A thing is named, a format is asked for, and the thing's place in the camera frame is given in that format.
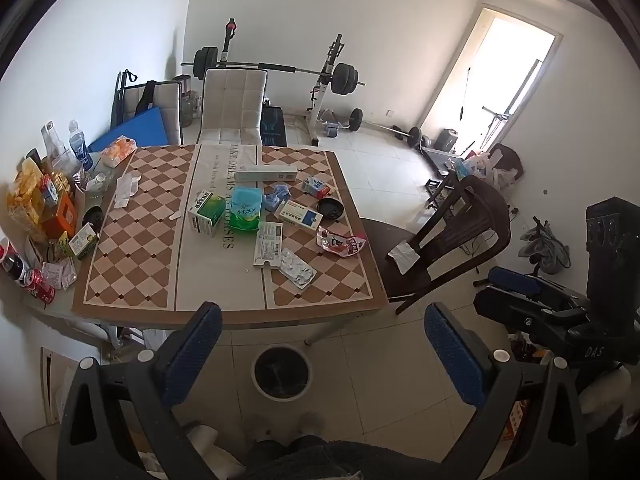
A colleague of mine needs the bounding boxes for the red white snack wrapper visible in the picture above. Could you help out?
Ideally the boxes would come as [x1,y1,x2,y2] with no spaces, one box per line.
[316,226,367,257]

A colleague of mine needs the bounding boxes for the red snack box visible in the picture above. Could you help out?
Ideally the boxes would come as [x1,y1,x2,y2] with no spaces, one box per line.
[505,400,531,441]

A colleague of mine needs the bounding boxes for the white printed card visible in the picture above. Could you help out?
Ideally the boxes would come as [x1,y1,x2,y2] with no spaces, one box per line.
[254,221,284,267]

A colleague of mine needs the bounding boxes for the white crumpled tissue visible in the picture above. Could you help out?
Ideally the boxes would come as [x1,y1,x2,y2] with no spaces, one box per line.
[114,172,142,209]

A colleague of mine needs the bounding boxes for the white barbell rack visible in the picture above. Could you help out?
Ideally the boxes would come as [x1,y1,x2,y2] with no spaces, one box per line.
[290,34,346,147]

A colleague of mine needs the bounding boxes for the white paper sheet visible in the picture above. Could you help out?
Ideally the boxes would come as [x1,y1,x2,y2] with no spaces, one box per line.
[387,244,422,275]

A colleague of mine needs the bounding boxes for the long white box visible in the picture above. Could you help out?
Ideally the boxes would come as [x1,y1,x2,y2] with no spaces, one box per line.
[234,164,297,184]

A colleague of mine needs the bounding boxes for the folded black stand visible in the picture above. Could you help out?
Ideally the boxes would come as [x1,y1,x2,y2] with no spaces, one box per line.
[111,69,138,126]

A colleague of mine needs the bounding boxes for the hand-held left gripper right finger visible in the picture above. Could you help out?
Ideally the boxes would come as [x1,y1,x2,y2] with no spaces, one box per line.
[425,302,588,480]

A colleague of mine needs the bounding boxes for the small green carton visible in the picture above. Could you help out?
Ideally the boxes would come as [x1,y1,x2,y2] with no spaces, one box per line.
[69,223,98,260]

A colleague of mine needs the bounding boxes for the cyan rice bag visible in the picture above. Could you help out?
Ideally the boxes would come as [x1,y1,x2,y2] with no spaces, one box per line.
[229,186,263,233]

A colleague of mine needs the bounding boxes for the orange tissue pack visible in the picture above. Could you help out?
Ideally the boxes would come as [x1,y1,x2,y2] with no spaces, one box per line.
[100,136,138,167]

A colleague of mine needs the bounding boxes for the blue foam board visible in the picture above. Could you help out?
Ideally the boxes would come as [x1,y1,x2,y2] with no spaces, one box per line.
[89,106,168,153]

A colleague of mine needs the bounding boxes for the green white carton box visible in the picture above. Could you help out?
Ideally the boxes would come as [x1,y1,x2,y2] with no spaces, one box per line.
[187,190,226,237]

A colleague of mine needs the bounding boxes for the clear plastic wrapper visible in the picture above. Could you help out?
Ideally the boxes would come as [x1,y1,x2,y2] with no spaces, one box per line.
[42,260,78,291]

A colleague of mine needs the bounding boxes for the white blue medicine box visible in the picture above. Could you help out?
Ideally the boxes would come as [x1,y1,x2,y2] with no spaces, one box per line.
[274,200,323,228]

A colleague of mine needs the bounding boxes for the white table leg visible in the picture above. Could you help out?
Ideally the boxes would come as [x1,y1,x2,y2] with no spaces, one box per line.
[305,310,361,346]

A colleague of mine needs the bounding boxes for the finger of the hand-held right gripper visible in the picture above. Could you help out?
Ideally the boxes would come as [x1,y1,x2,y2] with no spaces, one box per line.
[487,267,588,311]
[472,287,576,333]

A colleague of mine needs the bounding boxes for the barbell with black plates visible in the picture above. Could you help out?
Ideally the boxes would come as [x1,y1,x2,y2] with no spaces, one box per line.
[181,47,366,96]

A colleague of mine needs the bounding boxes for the grey cloth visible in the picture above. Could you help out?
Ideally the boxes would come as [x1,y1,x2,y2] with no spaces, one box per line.
[519,220,571,275]

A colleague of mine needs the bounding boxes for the small milk carton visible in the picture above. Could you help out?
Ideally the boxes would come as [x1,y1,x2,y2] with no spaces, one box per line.
[301,176,332,200]

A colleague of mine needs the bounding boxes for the black weight bench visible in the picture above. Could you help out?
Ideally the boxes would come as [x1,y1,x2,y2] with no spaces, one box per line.
[424,147,468,196]

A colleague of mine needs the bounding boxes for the person's right forearm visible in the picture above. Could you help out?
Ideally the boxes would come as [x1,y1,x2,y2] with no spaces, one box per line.
[580,362,640,441]

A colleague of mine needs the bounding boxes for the small barbell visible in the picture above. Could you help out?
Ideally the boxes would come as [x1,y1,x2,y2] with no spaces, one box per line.
[347,108,431,148]

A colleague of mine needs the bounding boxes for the yellow snack bags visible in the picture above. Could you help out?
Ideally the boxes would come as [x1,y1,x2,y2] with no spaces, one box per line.
[6,160,51,241]

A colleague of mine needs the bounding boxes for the blue label water bottle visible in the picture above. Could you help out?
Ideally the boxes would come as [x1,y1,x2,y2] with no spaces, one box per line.
[67,120,95,171]

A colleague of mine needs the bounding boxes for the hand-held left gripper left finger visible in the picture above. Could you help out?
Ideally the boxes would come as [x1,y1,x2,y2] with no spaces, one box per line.
[57,302,223,480]

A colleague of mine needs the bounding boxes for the brown wooden chair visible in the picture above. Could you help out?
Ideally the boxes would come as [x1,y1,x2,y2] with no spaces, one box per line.
[360,175,512,316]

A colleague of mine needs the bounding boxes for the silver blister pack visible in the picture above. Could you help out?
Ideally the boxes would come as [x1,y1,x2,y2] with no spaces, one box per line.
[278,248,317,289]

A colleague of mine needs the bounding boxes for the blue crumpled wrapper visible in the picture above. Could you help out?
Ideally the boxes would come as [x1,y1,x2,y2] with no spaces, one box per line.
[263,185,291,212]

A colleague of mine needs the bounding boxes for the dark soda bottle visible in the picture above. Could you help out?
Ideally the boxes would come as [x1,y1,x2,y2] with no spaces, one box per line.
[0,240,28,286]

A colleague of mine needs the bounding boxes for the beige padded chair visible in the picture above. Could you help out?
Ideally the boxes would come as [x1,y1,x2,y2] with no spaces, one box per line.
[197,67,268,147]
[120,81,183,145]

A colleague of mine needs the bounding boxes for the white trash bin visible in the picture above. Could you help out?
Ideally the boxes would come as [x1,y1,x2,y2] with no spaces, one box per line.
[252,345,313,402]

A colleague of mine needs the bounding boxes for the white paper roll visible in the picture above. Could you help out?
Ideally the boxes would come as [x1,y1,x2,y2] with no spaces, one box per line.
[187,425,221,461]

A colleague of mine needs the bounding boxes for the pile of plastic bags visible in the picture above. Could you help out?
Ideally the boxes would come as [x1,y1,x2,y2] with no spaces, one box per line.
[462,150,523,188]

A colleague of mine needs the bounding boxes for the clear plastic bottle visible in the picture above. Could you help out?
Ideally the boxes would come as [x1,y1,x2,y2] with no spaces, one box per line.
[41,121,76,171]

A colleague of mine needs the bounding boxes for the red soda can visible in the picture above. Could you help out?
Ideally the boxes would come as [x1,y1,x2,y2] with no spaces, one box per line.
[25,269,56,305]

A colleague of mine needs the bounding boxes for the orange box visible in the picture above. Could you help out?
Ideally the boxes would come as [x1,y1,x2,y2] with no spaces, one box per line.
[42,192,78,238]

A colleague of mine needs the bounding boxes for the checkered table mat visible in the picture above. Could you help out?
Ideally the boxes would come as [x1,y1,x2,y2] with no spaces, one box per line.
[72,144,388,318]

